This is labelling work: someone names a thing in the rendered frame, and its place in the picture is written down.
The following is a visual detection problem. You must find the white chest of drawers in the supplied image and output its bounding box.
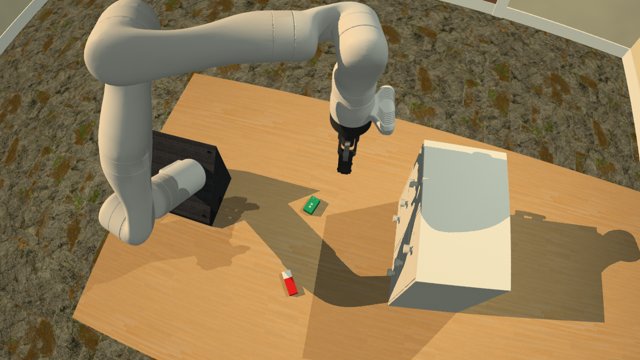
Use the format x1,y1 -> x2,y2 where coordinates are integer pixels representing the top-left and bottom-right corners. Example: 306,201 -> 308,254
388,140 -> 511,313

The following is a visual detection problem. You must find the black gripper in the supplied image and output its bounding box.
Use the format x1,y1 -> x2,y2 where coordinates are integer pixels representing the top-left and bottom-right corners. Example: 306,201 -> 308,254
330,112 -> 372,175

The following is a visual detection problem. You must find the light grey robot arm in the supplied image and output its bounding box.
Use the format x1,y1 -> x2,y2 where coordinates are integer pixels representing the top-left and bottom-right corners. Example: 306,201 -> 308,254
84,0 -> 395,246

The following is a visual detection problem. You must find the green nine-volt battery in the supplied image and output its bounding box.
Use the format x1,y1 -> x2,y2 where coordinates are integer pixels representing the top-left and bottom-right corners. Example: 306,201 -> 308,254
303,196 -> 320,215

